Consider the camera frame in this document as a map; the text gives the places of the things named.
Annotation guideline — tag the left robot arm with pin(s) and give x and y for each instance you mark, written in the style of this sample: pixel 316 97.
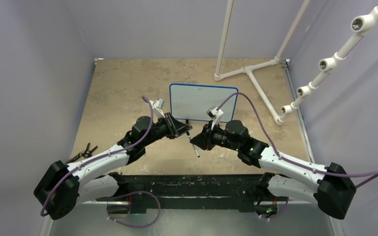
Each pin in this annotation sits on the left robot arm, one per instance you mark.
pixel 63 186

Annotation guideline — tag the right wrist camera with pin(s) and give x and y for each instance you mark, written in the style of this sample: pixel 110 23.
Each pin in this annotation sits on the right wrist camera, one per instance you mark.
pixel 215 114

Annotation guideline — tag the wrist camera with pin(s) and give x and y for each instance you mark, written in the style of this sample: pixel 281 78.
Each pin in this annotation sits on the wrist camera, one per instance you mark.
pixel 157 107
pixel 215 114

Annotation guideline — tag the blue framed whiteboard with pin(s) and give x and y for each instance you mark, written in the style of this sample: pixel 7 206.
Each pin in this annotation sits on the blue framed whiteboard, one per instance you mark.
pixel 192 101

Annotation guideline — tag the white marker pen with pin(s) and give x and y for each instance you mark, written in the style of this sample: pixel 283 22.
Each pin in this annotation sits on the white marker pen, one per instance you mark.
pixel 193 146

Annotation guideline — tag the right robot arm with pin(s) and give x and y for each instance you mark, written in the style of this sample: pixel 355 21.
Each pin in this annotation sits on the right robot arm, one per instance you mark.
pixel 328 187

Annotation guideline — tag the white PVC pipe with fittings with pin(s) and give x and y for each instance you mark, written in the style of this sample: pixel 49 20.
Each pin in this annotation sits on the white PVC pipe with fittings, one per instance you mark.
pixel 361 26

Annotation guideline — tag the white PVC pipe frame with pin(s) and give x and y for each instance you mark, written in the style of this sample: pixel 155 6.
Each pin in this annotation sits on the white PVC pipe frame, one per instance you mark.
pixel 248 70

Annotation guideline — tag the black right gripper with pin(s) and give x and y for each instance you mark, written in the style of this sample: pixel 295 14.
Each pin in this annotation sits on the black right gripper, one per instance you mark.
pixel 204 140

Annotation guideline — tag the black pliers tool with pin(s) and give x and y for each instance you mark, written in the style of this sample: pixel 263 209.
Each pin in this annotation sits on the black pliers tool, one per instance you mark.
pixel 87 153

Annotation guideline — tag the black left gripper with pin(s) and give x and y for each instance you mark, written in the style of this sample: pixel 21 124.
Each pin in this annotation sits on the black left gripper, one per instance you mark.
pixel 174 128

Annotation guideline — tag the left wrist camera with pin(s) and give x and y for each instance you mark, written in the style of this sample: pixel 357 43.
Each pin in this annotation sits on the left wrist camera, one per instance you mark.
pixel 157 107

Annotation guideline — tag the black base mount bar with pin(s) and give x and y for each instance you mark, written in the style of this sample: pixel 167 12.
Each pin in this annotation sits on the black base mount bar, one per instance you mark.
pixel 239 192

